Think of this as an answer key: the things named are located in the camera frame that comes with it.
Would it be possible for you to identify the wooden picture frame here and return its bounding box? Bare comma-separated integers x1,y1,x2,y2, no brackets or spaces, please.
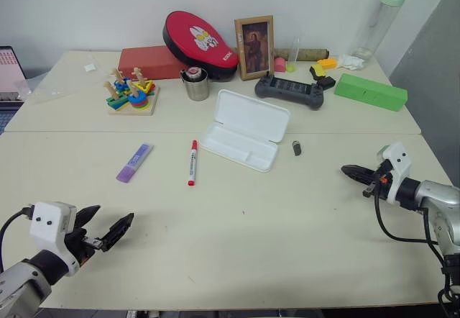
234,14,276,82

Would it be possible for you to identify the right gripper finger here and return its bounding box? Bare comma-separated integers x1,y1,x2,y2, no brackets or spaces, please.
344,172,378,186
340,164,379,178

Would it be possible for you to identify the yellow and black small toy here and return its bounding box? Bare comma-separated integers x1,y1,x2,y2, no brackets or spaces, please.
309,63,337,91

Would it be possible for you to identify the purple highlighter pen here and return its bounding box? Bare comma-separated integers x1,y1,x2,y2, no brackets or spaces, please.
115,142,155,184

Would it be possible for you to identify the open laptop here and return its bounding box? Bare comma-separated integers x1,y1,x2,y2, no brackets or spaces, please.
0,45,29,132

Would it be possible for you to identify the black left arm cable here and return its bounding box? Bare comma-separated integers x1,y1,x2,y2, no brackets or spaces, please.
0,206,35,273

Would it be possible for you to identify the brown rolled mat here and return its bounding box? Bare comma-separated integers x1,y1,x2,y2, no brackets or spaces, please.
272,47,331,62

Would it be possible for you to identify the clear bottle with green lid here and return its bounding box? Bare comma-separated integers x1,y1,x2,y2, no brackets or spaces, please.
353,0,412,60

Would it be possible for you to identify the stainless steel cup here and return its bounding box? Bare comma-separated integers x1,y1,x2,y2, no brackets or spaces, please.
180,68,211,102

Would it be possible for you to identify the red brick block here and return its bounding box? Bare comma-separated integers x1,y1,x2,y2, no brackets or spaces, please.
118,45,190,81

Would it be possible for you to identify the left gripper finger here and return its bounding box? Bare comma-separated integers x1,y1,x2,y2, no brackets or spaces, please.
73,204,102,231
100,212,135,253

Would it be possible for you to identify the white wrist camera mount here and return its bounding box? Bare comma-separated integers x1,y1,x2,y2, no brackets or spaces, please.
376,142,413,204
29,201,81,276

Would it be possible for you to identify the crumpled white tissue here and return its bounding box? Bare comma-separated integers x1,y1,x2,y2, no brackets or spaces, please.
335,53,366,71

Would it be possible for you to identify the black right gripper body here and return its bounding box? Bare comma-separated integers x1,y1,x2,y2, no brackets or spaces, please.
362,160,395,201

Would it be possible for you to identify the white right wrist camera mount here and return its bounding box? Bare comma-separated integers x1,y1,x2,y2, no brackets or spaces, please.
376,142,413,204

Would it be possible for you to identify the orange yellow toy block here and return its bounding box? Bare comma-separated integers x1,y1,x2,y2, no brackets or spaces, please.
316,57,340,71

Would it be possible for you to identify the green foam block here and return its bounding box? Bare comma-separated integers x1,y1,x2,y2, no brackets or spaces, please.
333,73,409,113

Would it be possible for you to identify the clear test tube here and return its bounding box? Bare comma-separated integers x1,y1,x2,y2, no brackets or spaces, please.
286,36,303,73

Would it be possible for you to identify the white plastic case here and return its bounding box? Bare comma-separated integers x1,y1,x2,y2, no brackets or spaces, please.
199,88,292,174

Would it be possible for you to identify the wooden shape stacker toy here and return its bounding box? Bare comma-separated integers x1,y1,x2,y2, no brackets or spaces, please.
104,66,160,117

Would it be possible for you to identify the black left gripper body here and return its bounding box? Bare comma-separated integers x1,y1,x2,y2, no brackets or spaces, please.
63,227,109,268

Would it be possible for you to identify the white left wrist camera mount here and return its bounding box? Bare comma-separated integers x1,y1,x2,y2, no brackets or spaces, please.
29,201,81,276

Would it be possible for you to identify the red and black punch pad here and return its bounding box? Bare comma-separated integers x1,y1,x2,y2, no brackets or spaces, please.
162,9,240,82

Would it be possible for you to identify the red whiteboard marker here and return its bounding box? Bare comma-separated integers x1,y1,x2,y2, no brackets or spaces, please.
186,139,200,187

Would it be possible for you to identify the clear acrylic sheet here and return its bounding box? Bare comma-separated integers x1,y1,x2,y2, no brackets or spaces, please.
21,53,121,107

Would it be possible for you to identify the dark grey game controller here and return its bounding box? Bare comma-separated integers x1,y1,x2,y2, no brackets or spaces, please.
254,73,326,112

